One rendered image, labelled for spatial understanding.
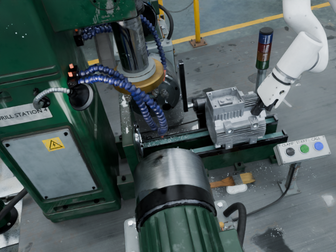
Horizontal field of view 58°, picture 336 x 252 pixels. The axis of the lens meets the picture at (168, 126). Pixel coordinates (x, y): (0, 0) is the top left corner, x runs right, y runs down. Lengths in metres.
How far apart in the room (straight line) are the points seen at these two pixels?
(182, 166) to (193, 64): 1.13
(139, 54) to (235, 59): 1.14
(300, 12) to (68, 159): 0.90
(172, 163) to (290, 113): 0.87
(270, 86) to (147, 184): 0.55
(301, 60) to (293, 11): 0.17
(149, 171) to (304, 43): 0.63
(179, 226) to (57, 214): 0.78
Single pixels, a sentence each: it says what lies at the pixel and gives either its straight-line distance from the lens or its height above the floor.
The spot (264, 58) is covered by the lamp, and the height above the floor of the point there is 1.09.
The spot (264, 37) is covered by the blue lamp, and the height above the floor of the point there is 1.20.
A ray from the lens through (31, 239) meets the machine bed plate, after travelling 1.41.
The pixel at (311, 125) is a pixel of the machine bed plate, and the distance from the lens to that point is 1.62.
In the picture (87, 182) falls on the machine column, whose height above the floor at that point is 1.03.
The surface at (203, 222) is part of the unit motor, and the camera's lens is 0.64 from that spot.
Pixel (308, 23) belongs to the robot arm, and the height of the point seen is 1.38.
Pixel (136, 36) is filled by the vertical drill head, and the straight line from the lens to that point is 0.93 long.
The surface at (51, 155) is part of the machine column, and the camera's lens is 1.04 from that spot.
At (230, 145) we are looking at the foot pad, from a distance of 1.24.
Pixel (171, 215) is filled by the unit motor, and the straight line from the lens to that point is 0.63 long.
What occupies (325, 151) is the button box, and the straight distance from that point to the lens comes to 1.17.
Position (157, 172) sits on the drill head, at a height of 1.16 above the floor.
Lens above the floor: 1.91
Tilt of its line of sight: 45 degrees down
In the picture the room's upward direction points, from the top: 9 degrees counter-clockwise
